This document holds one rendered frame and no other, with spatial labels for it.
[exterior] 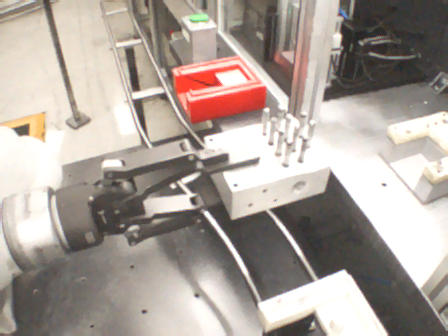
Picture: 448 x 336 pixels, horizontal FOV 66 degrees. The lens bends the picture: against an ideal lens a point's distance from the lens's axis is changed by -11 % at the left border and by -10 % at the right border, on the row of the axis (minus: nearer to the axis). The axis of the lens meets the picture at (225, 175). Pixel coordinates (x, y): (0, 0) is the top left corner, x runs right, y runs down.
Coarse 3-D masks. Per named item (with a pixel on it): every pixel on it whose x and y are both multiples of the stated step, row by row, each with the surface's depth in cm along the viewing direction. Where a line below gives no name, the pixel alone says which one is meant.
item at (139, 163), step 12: (168, 144) 41; (180, 144) 41; (108, 156) 39; (120, 156) 40; (132, 156) 40; (144, 156) 40; (156, 156) 40; (168, 156) 39; (180, 156) 40; (192, 156) 40; (108, 168) 38; (120, 168) 38; (132, 168) 38; (144, 168) 39; (156, 168) 40
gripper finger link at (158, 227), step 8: (184, 216) 49; (200, 216) 48; (152, 224) 47; (160, 224) 47; (168, 224) 47; (176, 224) 47; (184, 224) 47; (192, 224) 48; (144, 232) 46; (152, 232) 46; (160, 232) 47; (168, 232) 47; (128, 240) 46; (136, 240) 46; (144, 240) 47
